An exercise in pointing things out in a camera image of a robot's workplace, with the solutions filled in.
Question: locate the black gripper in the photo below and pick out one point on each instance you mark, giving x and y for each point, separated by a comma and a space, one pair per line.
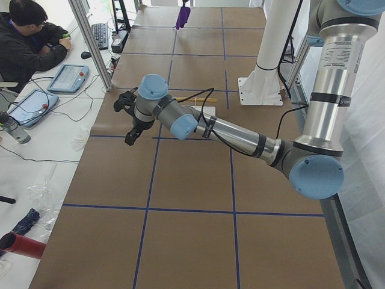
140, 124

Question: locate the purple towel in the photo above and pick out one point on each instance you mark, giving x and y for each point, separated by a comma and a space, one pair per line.
182, 18

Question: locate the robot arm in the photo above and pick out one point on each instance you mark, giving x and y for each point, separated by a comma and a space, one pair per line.
312, 161

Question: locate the left wooden rack rod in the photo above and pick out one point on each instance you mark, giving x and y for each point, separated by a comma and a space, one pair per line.
180, 99

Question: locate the white rack base tray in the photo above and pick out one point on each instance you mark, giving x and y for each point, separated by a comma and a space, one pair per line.
206, 109

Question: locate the white crumpled tissue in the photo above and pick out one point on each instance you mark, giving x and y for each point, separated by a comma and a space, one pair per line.
80, 139

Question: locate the far blue teach pendant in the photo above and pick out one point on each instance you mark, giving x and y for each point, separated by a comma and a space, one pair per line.
68, 79

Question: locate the blue teach pendant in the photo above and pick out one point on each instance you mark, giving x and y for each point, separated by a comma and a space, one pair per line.
68, 79
33, 107

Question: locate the black computer mouse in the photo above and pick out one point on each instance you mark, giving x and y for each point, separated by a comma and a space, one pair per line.
85, 55

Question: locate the near blue teach pendant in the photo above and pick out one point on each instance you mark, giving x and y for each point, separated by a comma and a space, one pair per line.
33, 107

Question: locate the clear plastic wrap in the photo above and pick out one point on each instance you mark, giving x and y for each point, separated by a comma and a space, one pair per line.
46, 198

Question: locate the black keyboard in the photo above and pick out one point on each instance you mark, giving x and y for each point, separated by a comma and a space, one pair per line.
100, 33

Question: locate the clear water bottle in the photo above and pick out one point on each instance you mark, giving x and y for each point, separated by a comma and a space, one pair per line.
14, 129

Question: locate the plaid folded cloth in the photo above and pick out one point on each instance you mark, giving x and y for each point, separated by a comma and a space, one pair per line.
25, 225

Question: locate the seated person in black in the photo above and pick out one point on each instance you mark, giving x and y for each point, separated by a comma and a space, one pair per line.
29, 43

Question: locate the red cylinder tube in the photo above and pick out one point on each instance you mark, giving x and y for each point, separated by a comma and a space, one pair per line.
22, 245

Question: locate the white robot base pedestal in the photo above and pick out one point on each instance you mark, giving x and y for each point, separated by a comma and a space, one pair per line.
262, 86

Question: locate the aluminium frame column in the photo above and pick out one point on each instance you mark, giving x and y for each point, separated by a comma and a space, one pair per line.
85, 28

